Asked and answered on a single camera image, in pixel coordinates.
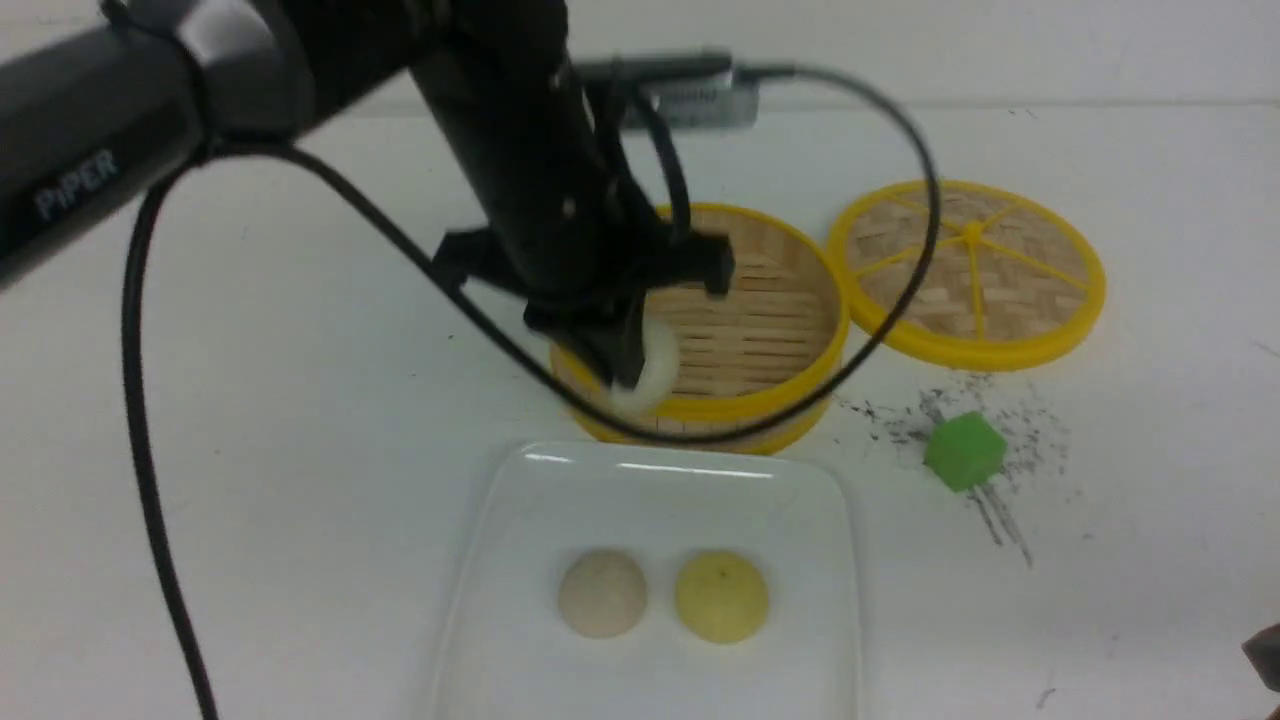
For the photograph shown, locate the green cube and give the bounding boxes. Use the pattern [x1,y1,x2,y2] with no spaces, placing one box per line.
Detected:
[924,413,1009,493]

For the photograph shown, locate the yellow steamed bun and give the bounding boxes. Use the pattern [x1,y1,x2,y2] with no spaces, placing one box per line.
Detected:
[675,550,771,644]

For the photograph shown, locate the white square plate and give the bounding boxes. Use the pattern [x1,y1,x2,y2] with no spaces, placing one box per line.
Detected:
[426,442,867,719]

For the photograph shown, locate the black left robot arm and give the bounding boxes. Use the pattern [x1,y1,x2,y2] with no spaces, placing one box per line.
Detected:
[1,1,735,388]

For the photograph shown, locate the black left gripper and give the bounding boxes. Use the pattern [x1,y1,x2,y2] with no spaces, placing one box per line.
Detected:
[435,225,735,391]

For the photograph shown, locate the pale steamed bun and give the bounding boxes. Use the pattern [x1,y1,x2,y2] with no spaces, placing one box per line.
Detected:
[609,316,681,416]

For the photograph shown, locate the beige steamed bun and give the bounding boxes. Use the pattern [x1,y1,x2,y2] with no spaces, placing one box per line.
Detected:
[557,550,649,639]

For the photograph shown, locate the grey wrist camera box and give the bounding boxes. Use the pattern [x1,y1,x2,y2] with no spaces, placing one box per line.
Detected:
[573,47,760,131]

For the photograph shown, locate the bamboo steamer lid yellow rim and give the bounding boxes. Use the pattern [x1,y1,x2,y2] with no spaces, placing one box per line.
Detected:
[826,179,1107,372]

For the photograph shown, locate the black camera cable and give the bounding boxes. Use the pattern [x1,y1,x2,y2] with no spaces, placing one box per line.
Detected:
[120,61,943,720]

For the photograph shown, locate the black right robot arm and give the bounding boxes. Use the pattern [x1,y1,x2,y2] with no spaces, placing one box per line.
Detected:
[1242,623,1280,693]

